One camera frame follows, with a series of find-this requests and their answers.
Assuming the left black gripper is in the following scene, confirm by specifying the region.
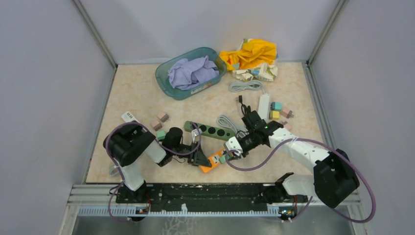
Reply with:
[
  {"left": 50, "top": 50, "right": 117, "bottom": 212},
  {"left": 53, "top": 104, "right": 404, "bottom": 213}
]
[{"left": 172, "top": 141, "right": 212, "bottom": 168}]

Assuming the orange power strip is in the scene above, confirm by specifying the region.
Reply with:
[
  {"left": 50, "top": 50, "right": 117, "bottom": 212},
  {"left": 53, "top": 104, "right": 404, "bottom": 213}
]
[{"left": 199, "top": 148, "right": 226, "bottom": 173}]

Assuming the grey cable of green strip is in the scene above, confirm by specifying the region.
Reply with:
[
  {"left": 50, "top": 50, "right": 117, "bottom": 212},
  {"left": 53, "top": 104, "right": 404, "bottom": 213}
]
[{"left": 216, "top": 114, "right": 249, "bottom": 134}]

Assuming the green charger plug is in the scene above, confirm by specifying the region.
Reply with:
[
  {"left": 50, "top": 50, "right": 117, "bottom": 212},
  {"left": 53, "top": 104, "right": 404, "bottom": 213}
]
[
  {"left": 219, "top": 155, "right": 231, "bottom": 164},
  {"left": 156, "top": 130, "right": 166, "bottom": 141}
]

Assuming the green power strip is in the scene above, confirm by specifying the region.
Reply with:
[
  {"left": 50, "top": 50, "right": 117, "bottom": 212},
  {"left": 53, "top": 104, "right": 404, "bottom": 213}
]
[{"left": 184, "top": 120, "right": 235, "bottom": 141}]

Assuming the black cable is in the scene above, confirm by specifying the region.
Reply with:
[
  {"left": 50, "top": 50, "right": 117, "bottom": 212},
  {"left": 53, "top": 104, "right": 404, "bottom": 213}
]
[{"left": 238, "top": 95, "right": 254, "bottom": 118}]

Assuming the yellow charger plug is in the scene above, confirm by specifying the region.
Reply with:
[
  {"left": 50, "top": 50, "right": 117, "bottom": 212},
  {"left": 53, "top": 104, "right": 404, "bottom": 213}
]
[{"left": 269, "top": 110, "right": 280, "bottom": 120}]

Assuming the white power strip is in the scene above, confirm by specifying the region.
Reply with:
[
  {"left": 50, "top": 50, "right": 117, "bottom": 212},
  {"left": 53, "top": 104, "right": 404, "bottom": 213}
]
[
  {"left": 121, "top": 111, "right": 138, "bottom": 123},
  {"left": 257, "top": 94, "right": 271, "bottom": 121}
]

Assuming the pink charger plug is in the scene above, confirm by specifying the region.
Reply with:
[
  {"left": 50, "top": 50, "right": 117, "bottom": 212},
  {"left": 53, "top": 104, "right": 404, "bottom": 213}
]
[
  {"left": 280, "top": 108, "right": 294, "bottom": 118},
  {"left": 281, "top": 121, "right": 292, "bottom": 131}
]

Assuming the teal charger plug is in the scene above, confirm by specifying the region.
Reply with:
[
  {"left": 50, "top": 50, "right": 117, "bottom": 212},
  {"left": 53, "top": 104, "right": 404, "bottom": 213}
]
[{"left": 271, "top": 101, "right": 283, "bottom": 111}]

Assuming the grey cable of white strip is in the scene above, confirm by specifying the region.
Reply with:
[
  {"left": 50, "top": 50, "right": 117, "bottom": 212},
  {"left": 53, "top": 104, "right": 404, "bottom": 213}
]
[{"left": 228, "top": 80, "right": 270, "bottom": 96}]

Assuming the teal plastic basin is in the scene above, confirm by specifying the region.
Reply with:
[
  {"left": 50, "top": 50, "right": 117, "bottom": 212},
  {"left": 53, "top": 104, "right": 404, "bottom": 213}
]
[{"left": 155, "top": 47, "right": 227, "bottom": 100}]

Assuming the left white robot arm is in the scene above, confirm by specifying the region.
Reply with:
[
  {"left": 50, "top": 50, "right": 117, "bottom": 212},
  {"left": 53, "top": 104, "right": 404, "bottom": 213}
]
[{"left": 103, "top": 121, "right": 212, "bottom": 203}]

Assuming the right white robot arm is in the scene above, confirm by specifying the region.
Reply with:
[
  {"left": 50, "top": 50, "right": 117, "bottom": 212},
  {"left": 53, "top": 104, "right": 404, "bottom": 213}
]
[{"left": 226, "top": 111, "right": 360, "bottom": 208}]

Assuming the cream dinosaur print cloth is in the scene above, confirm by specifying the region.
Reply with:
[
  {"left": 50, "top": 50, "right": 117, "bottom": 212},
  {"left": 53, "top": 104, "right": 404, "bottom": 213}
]
[{"left": 231, "top": 40, "right": 278, "bottom": 82}]

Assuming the purple cloth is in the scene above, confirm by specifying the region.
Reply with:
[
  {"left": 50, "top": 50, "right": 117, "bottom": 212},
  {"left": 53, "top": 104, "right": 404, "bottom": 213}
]
[{"left": 168, "top": 56, "right": 219, "bottom": 91}]

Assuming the yellow cloth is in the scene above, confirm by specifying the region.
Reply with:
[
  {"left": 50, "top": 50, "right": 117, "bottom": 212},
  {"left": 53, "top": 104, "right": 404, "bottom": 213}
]
[{"left": 219, "top": 39, "right": 277, "bottom": 71}]

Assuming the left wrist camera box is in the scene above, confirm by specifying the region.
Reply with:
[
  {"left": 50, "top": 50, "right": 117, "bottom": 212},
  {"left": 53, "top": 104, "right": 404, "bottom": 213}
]
[{"left": 191, "top": 128, "right": 203, "bottom": 142}]

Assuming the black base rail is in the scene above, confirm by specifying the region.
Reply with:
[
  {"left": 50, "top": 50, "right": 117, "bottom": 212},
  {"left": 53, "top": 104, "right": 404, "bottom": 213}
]
[{"left": 114, "top": 183, "right": 308, "bottom": 216}]

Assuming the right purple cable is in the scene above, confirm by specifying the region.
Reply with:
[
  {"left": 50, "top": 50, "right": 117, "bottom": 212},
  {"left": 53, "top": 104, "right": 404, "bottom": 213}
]
[{"left": 224, "top": 138, "right": 377, "bottom": 224}]

